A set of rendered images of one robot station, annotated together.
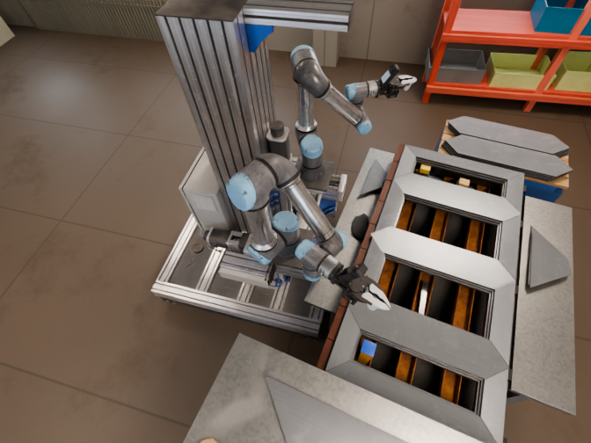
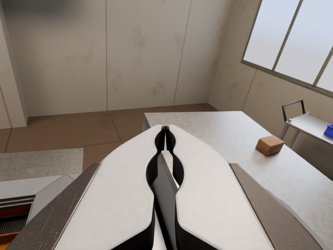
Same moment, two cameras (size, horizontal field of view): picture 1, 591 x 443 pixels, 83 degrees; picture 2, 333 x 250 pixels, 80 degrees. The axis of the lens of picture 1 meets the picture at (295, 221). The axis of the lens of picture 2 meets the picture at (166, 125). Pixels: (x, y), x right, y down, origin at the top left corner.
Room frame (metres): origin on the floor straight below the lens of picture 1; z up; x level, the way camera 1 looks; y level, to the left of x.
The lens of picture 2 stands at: (0.42, -0.19, 1.52)
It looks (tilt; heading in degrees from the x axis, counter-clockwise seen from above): 30 degrees down; 220
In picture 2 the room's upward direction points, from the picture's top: 9 degrees clockwise
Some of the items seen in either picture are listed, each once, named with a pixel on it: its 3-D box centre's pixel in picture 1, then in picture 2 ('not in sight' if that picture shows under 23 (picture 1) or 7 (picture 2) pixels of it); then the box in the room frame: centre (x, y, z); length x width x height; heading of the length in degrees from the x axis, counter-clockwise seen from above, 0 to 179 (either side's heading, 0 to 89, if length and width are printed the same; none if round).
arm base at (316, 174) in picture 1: (311, 166); not in sight; (1.30, -0.12, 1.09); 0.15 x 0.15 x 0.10
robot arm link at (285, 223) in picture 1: (285, 228); not in sight; (0.83, 0.05, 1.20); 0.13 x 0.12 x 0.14; 135
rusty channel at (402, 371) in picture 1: (428, 267); not in sight; (0.79, -0.74, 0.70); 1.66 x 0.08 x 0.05; 152
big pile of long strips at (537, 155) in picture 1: (504, 147); not in sight; (1.57, -1.46, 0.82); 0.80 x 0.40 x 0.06; 62
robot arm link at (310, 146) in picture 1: (311, 150); not in sight; (1.31, -0.12, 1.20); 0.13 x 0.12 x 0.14; 6
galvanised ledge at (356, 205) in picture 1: (356, 218); not in sight; (1.20, -0.40, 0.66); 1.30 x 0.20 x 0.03; 152
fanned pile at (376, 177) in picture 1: (376, 177); not in sight; (1.50, -0.59, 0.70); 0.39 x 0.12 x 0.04; 152
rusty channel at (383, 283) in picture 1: (394, 256); not in sight; (0.89, -0.57, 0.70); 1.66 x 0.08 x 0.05; 152
